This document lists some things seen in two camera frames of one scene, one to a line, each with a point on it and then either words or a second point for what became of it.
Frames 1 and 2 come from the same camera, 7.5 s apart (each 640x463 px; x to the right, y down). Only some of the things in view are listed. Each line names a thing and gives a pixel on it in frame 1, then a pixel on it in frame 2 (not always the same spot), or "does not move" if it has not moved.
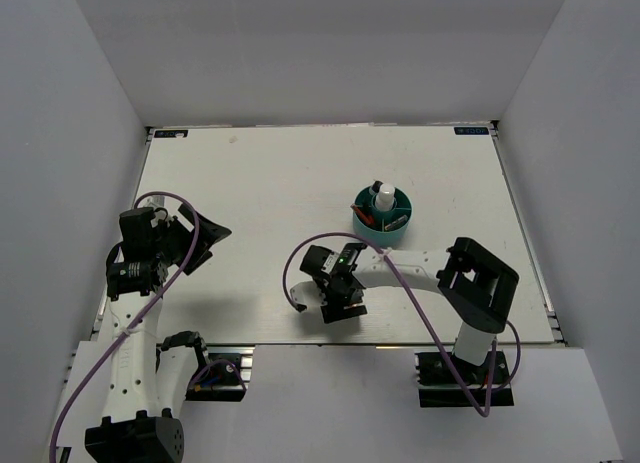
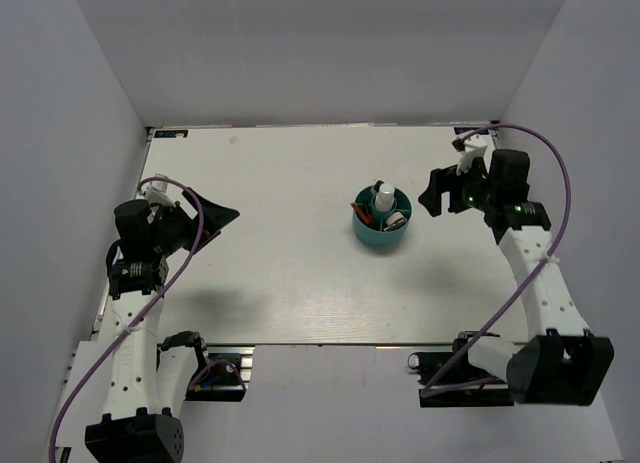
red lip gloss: (369, 219) does not move
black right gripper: (334, 311) to (444, 180)
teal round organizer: (382, 216) does not move
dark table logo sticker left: (171, 134) does not move
